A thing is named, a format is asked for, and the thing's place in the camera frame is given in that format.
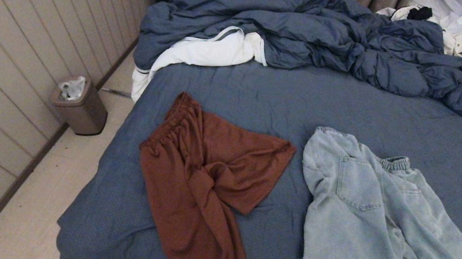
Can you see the cream jacket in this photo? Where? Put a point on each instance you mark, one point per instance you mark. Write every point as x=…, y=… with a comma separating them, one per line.
x=455, y=43

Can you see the brown trash bin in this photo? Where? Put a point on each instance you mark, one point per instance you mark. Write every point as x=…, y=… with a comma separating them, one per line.
x=86, y=116

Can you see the white plastic bin bag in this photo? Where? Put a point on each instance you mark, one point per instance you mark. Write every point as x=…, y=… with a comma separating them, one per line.
x=71, y=89

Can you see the dark blue crumpled duvet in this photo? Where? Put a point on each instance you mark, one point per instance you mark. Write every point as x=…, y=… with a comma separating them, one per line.
x=317, y=28

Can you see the small black garment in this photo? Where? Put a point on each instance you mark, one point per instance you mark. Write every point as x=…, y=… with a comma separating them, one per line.
x=420, y=13

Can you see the rust brown shorts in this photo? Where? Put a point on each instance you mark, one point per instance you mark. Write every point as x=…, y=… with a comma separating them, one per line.
x=197, y=179

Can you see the light blue denim jeans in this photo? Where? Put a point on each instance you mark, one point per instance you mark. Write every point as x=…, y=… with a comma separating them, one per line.
x=363, y=220

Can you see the blue bed sheet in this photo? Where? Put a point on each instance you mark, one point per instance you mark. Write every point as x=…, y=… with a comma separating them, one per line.
x=263, y=93

